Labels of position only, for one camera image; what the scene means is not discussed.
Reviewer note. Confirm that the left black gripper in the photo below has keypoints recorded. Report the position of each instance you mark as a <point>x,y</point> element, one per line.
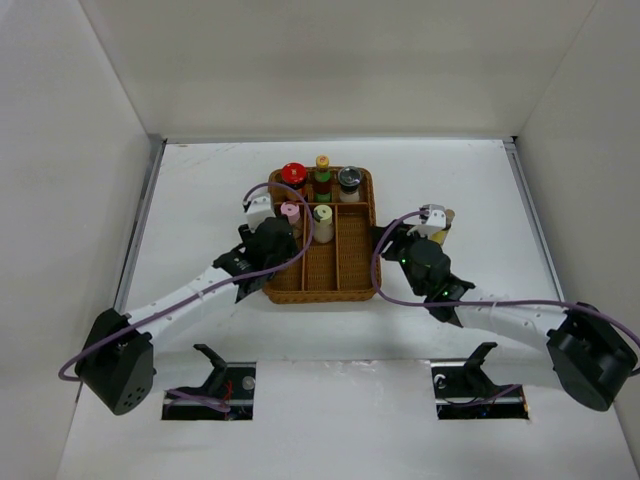
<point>288,253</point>

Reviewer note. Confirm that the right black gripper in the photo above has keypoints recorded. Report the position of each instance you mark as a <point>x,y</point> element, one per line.
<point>400,237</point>

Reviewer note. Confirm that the pink lid spice jar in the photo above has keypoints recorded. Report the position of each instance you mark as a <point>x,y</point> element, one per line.
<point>292,212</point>

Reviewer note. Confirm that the yellow lid spice jar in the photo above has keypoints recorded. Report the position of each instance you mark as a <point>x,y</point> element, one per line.
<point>323,224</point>

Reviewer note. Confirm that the grey lid white shaker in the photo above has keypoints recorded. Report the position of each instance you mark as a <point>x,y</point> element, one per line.
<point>349,179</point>

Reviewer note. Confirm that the red lid sauce jar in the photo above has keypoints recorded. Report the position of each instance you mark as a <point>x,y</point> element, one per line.
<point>295,175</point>

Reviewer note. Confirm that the green label yellow cap bottle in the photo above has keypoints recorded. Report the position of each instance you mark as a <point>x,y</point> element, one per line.
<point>322,180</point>

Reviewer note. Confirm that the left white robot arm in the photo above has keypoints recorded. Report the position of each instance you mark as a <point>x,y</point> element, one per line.
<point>125,356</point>

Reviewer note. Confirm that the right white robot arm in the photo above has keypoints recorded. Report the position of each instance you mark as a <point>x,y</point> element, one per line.
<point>569,347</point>

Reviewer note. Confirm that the small yellow label bottle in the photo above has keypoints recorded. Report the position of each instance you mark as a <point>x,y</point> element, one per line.
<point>440,236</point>

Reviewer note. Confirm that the brown wicker divided basket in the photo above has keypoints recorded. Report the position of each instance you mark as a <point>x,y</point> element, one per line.
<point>339,270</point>

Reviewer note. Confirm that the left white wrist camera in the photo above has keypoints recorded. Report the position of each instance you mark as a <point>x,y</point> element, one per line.
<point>257,210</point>

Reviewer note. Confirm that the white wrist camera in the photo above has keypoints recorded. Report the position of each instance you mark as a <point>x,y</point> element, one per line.
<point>257,210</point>
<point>433,219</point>

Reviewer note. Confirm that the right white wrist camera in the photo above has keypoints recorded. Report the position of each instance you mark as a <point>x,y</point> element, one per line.
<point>433,219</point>

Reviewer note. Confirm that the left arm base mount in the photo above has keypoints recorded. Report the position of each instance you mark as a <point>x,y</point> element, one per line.
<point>226,394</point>

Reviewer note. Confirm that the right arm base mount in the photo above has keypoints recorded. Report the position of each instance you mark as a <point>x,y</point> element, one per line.
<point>463,391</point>

